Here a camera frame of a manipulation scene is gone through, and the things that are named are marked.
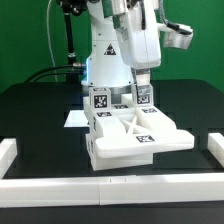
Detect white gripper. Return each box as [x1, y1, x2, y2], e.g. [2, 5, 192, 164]
[113, 0, 161, 86]

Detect white tagged cube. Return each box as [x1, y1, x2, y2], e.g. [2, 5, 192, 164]
[89, 87, 111, 110]
[134, 84, 154, 106]

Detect white chair back frame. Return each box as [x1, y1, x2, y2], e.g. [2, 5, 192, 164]
[84, 94, 194, 159]

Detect white chair seat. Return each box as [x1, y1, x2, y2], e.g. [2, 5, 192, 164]
[85, 134, 153, 171]

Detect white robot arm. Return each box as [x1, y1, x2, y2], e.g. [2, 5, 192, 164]
[85, 0, 193, 97]

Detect white tagged base sheet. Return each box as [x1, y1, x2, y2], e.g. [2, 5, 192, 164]
[64, 110, 88, 127]

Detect black cables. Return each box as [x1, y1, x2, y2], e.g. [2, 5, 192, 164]
[22, 61, 87, 84]

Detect white cable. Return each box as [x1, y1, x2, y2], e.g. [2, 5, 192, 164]
[45, 0, 58, 83]

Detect white U-shaped fence wall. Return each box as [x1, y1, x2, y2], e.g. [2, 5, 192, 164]
[0, 138, 224, 208]

